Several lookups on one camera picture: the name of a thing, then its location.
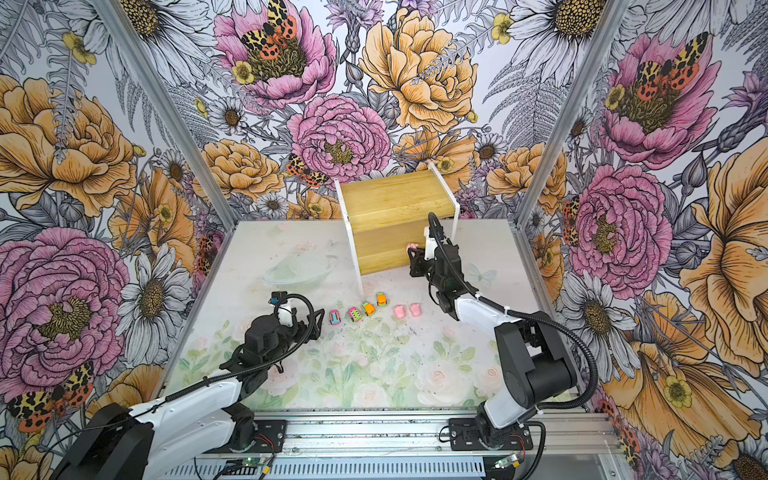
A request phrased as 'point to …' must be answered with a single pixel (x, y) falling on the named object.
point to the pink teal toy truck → (334, 318)
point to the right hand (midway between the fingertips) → (410, 257)
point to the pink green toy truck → (354, 314)
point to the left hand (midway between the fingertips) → (310, 317)
